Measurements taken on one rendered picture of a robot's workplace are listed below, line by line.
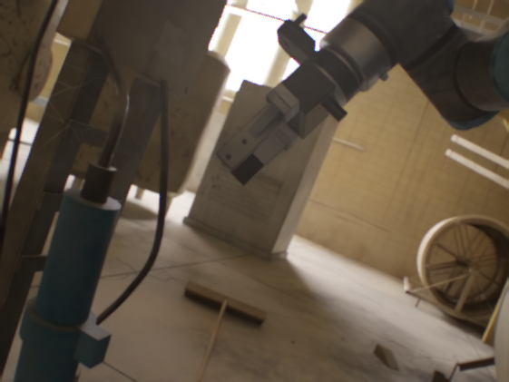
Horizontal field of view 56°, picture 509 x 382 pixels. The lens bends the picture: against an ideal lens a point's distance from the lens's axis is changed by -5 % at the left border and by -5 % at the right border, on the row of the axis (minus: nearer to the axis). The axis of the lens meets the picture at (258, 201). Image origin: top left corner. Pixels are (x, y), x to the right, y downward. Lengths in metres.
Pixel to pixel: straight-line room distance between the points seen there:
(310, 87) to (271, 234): 6.05
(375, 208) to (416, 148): 1.64
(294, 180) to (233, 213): 0.93
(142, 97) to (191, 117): 5.92
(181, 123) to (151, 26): 5.96
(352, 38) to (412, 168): 11.13
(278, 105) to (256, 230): 6.13
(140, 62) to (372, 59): 0.27
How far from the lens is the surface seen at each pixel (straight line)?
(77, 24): 0.51
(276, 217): 6.59
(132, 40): 0.55
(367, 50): 0.63
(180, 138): 6.55
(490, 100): 0.60
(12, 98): 3.82
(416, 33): 0.66
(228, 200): 6.77
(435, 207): 11.68
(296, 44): 0.64
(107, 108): 5.37
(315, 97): 0.58
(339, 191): 11.76
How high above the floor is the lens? 1.02
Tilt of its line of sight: 3 degrees down
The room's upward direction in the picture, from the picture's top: 22 degrees clockwise
